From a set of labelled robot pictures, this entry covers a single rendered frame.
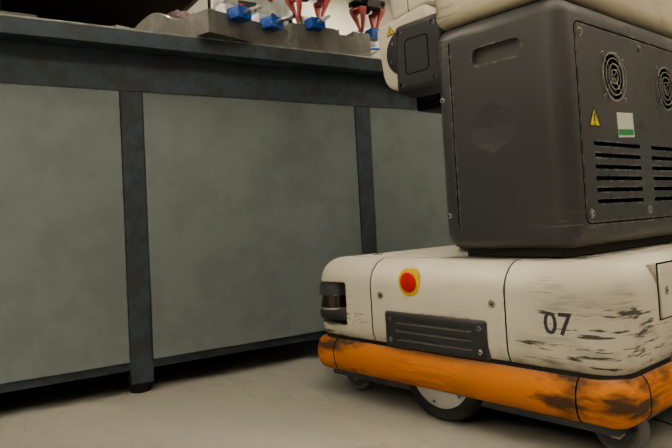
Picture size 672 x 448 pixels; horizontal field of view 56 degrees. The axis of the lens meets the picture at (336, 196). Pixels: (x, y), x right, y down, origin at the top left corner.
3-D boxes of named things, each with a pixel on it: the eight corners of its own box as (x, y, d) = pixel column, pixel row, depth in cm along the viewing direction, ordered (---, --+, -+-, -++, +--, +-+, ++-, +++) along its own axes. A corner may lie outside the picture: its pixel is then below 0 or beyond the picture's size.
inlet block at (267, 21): (301, 29, 155) (300, 7, 155) (287, 25, 151) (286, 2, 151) (264, 41, 163) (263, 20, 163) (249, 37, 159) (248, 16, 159)
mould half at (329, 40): (371, 64, 182) (369, 18, 183) (292, 55, 168) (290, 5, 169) (288, 97, 224) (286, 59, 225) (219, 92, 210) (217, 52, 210)
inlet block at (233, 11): (269, 20, 146) (268, -3, 147) (253, 15, 142) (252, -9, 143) (232, 33, 155) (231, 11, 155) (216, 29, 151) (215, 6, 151)
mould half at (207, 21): (289, 51, 163) (287, 9, 164) (209, 31, 143) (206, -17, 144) (172, 85, 195) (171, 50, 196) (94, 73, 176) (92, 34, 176)
